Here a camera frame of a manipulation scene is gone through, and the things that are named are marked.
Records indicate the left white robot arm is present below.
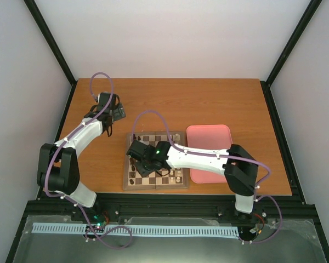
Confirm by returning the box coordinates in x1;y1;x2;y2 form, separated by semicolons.
37;92;126;221

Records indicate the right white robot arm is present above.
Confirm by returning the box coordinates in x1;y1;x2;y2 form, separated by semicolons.
126;140;259;214

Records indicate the wooden chess board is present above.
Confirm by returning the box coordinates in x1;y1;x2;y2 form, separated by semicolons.
123;131;190;191

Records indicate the pink plastic tray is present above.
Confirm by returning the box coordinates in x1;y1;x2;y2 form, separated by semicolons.
186;124;232;184

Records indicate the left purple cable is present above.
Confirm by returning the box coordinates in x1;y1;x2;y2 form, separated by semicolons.
43;72;134;249

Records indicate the black aluminium frame rail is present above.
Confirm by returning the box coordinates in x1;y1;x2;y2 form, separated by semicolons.
24;193;318;221

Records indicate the light blue cable duct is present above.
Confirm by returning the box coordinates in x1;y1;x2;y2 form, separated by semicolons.
31;222;239;239

